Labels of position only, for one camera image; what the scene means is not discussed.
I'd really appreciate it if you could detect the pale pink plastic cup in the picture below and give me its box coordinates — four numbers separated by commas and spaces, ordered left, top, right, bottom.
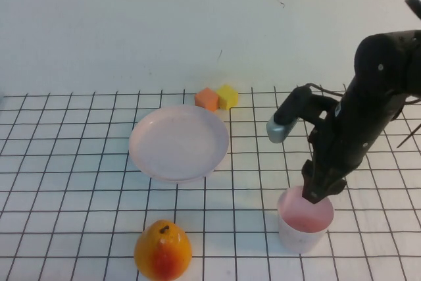
277, 186, 335, 254

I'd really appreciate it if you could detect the thin dark camera cable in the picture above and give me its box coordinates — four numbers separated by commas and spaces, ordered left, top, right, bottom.
304, 82, 347, 99

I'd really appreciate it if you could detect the pale pink round plate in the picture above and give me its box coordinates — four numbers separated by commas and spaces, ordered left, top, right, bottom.
128, 105, 230, 185

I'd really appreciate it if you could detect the thin dark loose cable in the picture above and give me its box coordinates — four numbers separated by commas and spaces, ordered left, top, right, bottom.
396, 122, 421, 149

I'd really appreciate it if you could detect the white grid-lined table mat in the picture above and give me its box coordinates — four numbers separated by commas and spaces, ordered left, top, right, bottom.
0, 82, 421, 281

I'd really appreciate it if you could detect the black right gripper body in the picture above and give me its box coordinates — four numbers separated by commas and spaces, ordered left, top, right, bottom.
308, 91, 403, 179

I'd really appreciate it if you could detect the orange yellow toy pear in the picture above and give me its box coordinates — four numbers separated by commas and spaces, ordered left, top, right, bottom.
134, 219, 193, 280

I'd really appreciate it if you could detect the orange foam cube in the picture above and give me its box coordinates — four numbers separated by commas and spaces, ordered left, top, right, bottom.
193, 87, 220, 113

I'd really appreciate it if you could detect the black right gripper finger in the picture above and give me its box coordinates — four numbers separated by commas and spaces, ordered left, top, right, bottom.
322, 174, 349, 199
300, 158, 326, 204

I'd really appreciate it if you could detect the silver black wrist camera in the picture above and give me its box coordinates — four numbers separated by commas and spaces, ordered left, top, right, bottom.
265, 85, 330, 144

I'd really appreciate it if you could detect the yellow foam cube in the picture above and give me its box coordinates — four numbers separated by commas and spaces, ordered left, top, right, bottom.
216, 84, 239, 111

